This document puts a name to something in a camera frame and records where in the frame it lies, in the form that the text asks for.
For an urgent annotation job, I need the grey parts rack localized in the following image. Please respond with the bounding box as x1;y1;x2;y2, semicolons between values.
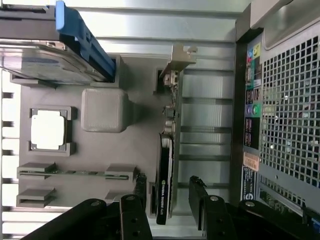
9;54;177;219

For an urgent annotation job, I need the green RAM stick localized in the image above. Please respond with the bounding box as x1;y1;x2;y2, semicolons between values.
19;169;133;176

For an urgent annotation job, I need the silver CPU chip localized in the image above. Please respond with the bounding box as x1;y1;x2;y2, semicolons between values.
29;114;69;151

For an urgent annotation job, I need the open black PC case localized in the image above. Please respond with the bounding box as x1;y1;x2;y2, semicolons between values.
229;0;320;227

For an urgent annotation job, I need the hard disk with blue carrier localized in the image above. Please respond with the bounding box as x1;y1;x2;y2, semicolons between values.
0;0;118;85

